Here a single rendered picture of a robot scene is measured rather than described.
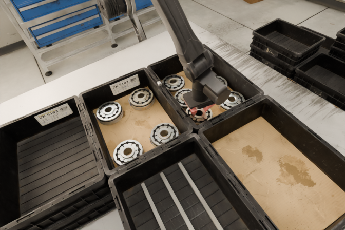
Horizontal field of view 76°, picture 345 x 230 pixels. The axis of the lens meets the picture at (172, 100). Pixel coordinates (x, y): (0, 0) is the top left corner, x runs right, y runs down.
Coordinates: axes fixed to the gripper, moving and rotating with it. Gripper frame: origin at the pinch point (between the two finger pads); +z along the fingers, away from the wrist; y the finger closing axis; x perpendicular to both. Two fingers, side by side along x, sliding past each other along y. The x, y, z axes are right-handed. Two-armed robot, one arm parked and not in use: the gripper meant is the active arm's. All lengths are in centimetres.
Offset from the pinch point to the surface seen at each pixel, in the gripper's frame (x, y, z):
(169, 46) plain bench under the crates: 70, 16, 22
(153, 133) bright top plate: 0.0, -18.2, 2.5
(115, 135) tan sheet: 7.5, -31.6, 6.3
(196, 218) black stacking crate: -30.9, -16.7, 3.7
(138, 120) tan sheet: 10.2, -21.4, 6.2
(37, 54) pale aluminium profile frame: 187, -89, 75
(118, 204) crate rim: -21.4, -35.0, -5.3
